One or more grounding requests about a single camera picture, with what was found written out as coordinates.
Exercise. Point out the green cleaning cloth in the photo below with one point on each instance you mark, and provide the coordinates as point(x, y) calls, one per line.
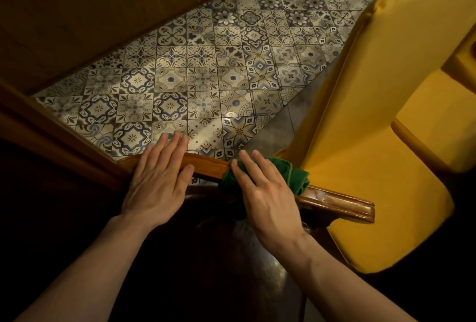
point(294, 180)

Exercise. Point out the dark wooden chair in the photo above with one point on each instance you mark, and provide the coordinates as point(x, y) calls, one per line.
point(334, 202)

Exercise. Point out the person's right hand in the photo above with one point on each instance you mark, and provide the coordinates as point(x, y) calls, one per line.
point(273, 210)

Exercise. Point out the wooden partition ledge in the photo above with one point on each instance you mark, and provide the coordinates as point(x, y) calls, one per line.
point(55, 135)

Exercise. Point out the person's right thumb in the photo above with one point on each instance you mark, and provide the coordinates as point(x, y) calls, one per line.
point(242, 180)

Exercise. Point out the person's left little finger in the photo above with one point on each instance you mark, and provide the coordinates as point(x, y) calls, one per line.
point(143, 161)

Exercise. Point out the person's right middle finger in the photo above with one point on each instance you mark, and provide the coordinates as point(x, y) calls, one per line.
point(271, 167)

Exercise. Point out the person's left thumb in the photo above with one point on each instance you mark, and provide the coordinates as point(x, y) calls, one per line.
point(185, 182)

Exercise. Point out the yellow upholstered armchair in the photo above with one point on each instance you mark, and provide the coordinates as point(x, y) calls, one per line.
point(372, 109)

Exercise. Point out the person's left middle finger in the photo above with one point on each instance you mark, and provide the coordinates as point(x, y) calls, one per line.
point(167, 152)

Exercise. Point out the person's right forearm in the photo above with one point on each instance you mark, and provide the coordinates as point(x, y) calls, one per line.
point(334, 284)

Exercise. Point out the person's left forearm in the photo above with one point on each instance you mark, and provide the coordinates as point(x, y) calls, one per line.
point(85, 273)

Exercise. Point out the person's left hand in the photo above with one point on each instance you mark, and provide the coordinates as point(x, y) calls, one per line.
point(156, 195)

